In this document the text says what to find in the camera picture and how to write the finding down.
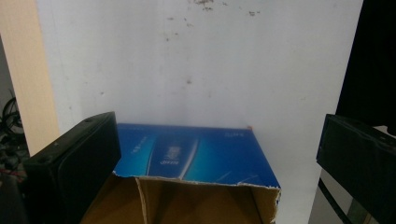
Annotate black cable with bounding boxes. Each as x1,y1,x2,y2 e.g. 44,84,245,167
317,177,354,224

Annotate torn blue cardboard box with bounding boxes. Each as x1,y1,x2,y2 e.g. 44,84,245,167
79,122,282,224

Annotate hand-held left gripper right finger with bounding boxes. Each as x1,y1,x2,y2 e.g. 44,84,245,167
316,113,396,224

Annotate tangle of black cables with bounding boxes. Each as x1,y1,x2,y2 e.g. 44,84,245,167
0,89,31,183

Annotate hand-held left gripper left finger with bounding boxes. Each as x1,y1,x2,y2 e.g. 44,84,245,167
22,111,122,224

